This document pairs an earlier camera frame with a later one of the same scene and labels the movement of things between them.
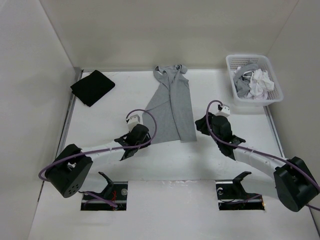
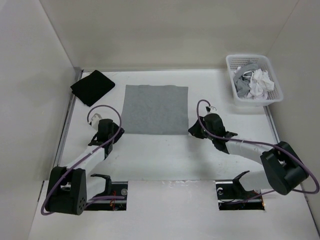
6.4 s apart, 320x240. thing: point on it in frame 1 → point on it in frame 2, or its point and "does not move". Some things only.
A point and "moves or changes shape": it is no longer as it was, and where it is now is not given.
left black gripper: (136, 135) → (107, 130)
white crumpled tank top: (260, 85) does not move
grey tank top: (169, 117) moves or changes shape
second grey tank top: (242, 79) does not move
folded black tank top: (92, 88) does not move
